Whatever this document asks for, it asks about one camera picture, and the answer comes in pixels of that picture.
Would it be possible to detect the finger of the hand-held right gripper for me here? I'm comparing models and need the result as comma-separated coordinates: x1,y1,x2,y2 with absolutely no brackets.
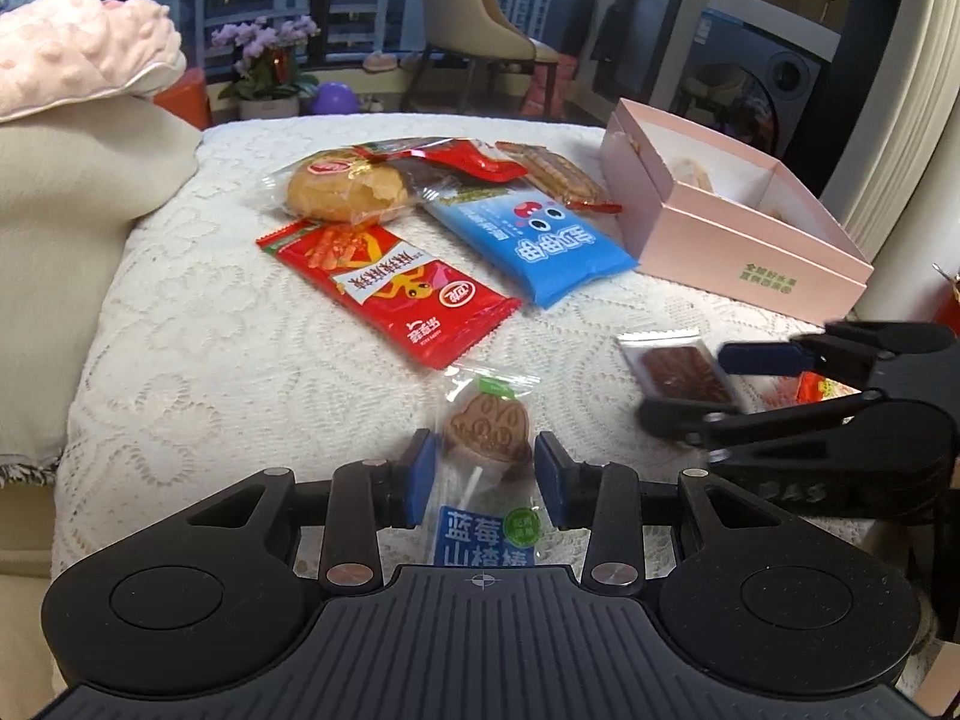
718,319,957,395
637,388,887,467

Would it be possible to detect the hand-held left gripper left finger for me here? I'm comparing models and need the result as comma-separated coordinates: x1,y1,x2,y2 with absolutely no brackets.
180,429,440,592

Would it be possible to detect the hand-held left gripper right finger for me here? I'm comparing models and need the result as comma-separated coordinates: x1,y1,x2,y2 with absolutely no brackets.
532,431,788,590

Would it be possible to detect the clear packet of dark jerky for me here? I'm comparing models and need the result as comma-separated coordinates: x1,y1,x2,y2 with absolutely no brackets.
616,328,743,413

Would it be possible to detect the clear lollipop packet blue label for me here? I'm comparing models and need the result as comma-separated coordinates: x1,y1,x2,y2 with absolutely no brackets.
431,364,545,572

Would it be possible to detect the pink cardboard box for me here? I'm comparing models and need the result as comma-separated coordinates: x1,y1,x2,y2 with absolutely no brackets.
598,97,875,317

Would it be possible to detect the large red snack packet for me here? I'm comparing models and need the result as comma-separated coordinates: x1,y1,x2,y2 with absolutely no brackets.
256,217,522,371

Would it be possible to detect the blue seaweed snack packet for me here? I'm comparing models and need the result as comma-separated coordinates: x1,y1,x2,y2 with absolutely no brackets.
424,180,638,310

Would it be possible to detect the red and yellow snack packet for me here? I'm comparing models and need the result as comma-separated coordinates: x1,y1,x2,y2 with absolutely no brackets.
772,371,860,410

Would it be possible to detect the pale bread in wrapper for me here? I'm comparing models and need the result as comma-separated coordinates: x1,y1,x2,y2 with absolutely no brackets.
671,156,713,192

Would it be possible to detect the clear packet of orange crackers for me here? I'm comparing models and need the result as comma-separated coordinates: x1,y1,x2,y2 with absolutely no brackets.
495,141,623,215

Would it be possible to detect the grey washing machine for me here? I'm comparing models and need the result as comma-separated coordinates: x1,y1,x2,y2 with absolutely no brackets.
671,7,837,158

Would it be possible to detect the wrapped round bread bun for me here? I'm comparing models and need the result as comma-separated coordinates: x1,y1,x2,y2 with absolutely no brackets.
262,144,451,224

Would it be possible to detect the cream curtain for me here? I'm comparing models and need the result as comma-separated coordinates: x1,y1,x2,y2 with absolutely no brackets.
821,0,960,301

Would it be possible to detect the small red wrapper packet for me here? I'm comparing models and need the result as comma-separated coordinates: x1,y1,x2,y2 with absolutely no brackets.
390,136,530,185

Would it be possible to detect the pink bag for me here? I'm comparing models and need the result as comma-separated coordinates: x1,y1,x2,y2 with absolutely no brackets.
523,56,577,117

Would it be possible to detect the black framed mirror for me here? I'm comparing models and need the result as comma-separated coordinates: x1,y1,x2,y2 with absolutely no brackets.
592,0,713,106

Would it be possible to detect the purple ball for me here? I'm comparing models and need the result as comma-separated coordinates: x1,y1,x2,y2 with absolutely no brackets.
313,82,358,116

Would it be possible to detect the beige pillow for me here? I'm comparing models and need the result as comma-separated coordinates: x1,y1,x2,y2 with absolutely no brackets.
0,94,203,466

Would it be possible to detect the potted purple orchid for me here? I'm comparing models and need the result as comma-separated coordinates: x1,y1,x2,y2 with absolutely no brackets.
211,15,322,121

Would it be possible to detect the orange stool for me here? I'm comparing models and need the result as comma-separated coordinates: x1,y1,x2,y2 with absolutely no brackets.
154,67,212,130

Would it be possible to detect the beige upholstered chair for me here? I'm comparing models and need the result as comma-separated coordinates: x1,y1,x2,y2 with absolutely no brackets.
405,0,563,117

